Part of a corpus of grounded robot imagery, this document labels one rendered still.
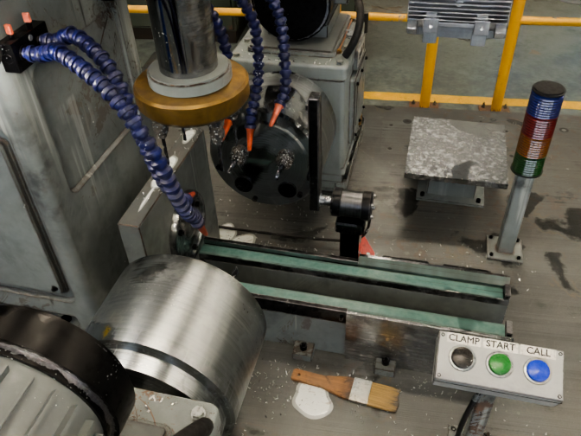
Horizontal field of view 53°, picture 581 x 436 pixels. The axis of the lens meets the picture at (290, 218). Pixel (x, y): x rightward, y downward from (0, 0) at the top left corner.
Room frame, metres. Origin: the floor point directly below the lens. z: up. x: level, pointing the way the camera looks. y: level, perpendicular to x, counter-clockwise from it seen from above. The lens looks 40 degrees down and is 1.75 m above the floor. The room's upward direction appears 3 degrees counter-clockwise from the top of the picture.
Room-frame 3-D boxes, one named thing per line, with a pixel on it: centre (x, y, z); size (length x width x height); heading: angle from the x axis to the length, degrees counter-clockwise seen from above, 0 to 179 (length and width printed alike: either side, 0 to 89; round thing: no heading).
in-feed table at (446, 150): (1.23, -0.43, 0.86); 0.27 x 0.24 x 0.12; 164
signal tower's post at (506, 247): (0.97, -0.49, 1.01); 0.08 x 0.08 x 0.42; 74
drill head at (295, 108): (1.15, 0.02, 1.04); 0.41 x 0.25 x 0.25; 164
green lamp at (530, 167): (0.97, -0.49, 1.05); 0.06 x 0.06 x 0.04
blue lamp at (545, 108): (0.97, -0.49, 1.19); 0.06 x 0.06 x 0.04
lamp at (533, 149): (0.97, -0.49, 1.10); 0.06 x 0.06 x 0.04
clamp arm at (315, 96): (0.92, -0.05, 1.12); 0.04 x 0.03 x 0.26; 74
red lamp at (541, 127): (0.97, -0.49, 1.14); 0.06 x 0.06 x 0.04
